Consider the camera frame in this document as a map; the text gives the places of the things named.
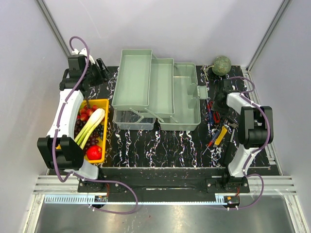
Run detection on right aluminium frame post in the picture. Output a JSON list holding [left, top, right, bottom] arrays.
[[246, 0, 292, 73]]

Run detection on white green leek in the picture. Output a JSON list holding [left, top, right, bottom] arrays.
[[74, 108, 105, 149]]

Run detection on left aluminium frame post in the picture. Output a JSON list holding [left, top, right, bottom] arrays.
[[35, 0, 71, 62]]

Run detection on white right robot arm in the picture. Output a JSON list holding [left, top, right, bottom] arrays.
[[211, 77, 274, 192]]

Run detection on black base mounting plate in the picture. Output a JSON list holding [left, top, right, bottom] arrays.
[[77, 167, 250, 202]]

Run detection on white slotted cable duct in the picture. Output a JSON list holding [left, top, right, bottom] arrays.
[[44, 194, 239, 207]]

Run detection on yellow utility knife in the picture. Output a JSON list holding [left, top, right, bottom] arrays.
[[214, 126, 228, 147]]

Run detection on blue red screwdriver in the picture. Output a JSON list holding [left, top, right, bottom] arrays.
[[207, 100, 214, 125]]

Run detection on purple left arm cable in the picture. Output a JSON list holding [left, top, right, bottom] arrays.
[[52, 36, 138, 214]]

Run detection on translucent green tool box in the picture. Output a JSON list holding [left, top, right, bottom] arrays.
[[111, 49, 208, 131]]

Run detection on red black utility tool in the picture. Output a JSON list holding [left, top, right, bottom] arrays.
[[209, 101, 221, 124]]

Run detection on red apple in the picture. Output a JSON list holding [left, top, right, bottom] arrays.
[[86, 145, 102, 160]]

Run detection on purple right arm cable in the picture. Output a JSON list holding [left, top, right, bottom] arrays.
[[228, 76, 272, 211]]

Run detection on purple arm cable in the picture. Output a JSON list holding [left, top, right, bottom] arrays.
[[52, 36, 138, 214], [228, 76, 272, 211]]

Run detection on small red screwdriver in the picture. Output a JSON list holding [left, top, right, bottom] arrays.
[[202, 131, 220, 155]]

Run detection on dark purple grapes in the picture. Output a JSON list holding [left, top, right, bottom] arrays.
[[74, 119, 104, 155]]

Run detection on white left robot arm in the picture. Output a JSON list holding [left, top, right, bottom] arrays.
[[37, 48, 108, 192]]

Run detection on aluminium frame post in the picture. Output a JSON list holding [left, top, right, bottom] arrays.
[[246, 0, 292, 73], [35, 0, 71, 62]]

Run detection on green melon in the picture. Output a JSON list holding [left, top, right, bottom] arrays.
[[212, 55, 231, 76]]

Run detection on yellow plastic bin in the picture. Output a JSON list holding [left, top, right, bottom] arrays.
[[54, 99, 110, 164]]

